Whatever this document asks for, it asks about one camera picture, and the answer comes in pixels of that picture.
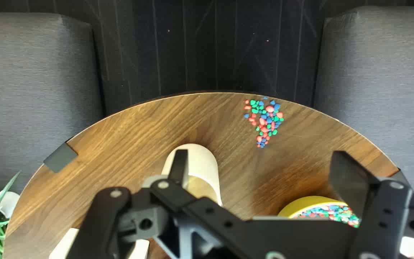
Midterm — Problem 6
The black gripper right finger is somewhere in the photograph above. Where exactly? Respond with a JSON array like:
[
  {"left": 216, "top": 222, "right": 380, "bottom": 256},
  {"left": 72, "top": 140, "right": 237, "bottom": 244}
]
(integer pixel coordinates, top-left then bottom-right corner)
[{"left": 329, "top": 149, "right": 414, "bottom": 259}]

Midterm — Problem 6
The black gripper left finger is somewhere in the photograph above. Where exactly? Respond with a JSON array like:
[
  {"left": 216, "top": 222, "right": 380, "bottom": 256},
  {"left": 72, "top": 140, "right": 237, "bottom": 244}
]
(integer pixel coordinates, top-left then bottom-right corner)
[{"left": 68, "top": 148, "right": 276, "bottom": 259}]

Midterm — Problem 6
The coloured beads filling bowl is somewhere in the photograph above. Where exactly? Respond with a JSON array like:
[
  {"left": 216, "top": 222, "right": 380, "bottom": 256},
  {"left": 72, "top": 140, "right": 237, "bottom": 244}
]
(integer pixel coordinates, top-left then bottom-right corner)
[{"left": 296, "top": 202, "right": 362, "bottom": 228}]

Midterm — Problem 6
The white napkin under beige cup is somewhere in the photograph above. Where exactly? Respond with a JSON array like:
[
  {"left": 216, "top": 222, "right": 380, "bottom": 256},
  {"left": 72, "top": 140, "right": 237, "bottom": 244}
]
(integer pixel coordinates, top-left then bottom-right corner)
[{"left": 141, "top": 172, "right": 170, "bottom": 189}]

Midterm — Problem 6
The grey square table tab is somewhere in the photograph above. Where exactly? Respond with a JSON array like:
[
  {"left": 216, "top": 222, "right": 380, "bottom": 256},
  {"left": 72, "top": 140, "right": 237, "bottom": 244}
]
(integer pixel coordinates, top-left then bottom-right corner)
[{"left": 42, "top": 140, "right": 79, "bottom": 174}]

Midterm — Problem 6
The yellow plastic bowl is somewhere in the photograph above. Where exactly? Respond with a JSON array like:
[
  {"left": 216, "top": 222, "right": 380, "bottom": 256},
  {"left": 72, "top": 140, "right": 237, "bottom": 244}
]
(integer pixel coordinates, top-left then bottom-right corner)
[{"left": 277, "top": 194, "right": 362, "bottom": 228}]

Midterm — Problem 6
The beige empty paper cup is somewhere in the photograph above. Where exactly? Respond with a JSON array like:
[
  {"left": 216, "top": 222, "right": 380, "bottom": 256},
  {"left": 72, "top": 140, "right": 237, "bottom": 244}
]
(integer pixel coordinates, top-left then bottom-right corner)
[{"left": 161, "top": 142, "right": 226, "bottom": 207}]

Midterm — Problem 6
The white plant pot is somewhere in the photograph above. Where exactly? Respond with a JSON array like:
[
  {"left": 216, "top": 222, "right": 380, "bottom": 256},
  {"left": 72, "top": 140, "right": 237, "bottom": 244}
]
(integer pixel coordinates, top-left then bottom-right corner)
[{"left": 0, "top": 189, "right": 22, "bottom": 218}]

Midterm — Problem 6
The grey fabric sofa cushion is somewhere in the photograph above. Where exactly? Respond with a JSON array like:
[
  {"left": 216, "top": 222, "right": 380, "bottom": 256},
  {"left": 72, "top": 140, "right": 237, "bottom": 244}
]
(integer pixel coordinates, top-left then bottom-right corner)
[
  {"left": 0, "top": 11, "right": 106, "bottom": 208},
  {"left": 312, "top": 4, "right": 414, "bottom": 195}
]

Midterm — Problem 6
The loose coloured bead pile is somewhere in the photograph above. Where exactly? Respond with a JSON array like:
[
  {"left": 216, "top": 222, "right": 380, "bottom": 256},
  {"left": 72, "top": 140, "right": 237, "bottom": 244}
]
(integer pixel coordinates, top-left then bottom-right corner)
[{"left": 242, "top": 96, "right": 286, "bottom": 149}]

